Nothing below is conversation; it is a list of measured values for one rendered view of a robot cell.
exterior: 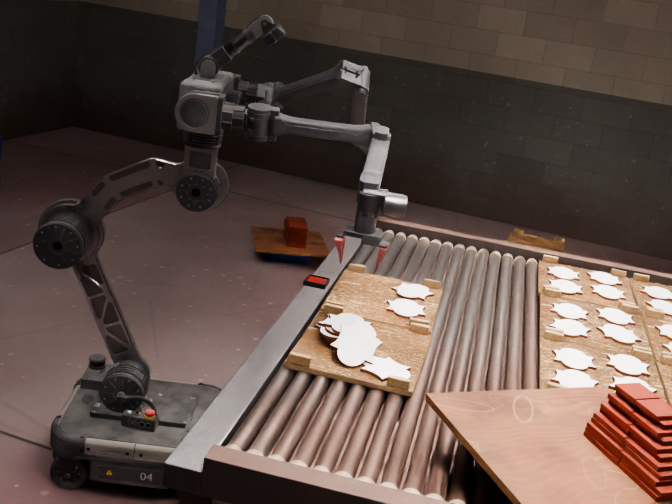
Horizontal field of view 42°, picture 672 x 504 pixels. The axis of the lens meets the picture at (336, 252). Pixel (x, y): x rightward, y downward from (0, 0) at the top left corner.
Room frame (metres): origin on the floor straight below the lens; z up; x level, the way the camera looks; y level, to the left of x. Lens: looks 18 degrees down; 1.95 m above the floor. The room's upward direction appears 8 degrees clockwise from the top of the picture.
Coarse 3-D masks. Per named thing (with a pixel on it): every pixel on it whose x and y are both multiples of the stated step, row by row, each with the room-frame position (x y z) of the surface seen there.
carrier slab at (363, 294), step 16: (352, 272) 2.88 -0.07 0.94; (336, 288) 2.70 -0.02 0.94; (352, 288) 2.72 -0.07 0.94; (368, 288) 2.74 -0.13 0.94; (384, 288) 2.77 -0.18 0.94; (432, 288) 2.84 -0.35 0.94; (352, 304) 2.58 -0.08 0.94; (368, 304) 2.60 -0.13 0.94; (384, 304) 2.62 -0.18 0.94; (432, 304) 2.68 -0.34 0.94; (384, 320) 2.48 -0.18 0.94; (400, 320) 2.50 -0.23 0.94; (432, 320) 2.54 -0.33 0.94
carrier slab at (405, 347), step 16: (320, 320) 2.41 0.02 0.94; (368, 320) 2.47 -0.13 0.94; (304, 336) 2.28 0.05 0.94; (320, 336) 2.29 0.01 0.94; (384, 336) 2.36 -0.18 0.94; (400, 336) 2.38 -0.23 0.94; (416, 336) 2.40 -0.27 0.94; (304, 352) 2.17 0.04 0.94; (320, 352) 2.19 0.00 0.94; (336, 352) 2.20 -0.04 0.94; (384, 352) 2.25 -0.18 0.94; (400, 352) 2.26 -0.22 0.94; (416, 352) 2.28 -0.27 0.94; (304, 368) 2.08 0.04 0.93; (320, 368) 2.09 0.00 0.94; (336, 368) 2.10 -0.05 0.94; (352, 368) 2.12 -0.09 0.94; (416, 368) 2.17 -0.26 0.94; (368, 384) 2.05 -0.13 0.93; (384, 384) 2.05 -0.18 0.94
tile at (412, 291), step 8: (392, 288) 2.76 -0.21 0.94; (400, 288) 2.76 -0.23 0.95; (408, 288) 2.77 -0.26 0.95; (416, 288) 2.79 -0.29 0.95; (424, 288) 2.80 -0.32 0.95; (400, 296) 2.70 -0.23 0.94; (408, 296) 2.70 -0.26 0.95; (416, 296) 2.71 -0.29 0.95; (424, 296) 2.72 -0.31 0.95; (432, 296) 2.76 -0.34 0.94
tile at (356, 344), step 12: (360, 324) 2.22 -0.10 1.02; (348, 336) 2.19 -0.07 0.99; (360, 336) 2.19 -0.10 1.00; (372, 336) 2.20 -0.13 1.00; (336, 348) 2.16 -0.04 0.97; (348, 348) 2.16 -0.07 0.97; (360, 348) 2.16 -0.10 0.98; (372, 348) 2.17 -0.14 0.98; (348, 360) 2.13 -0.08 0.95; (360, 360) 2.13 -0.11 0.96; (372, 360) 2.14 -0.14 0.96
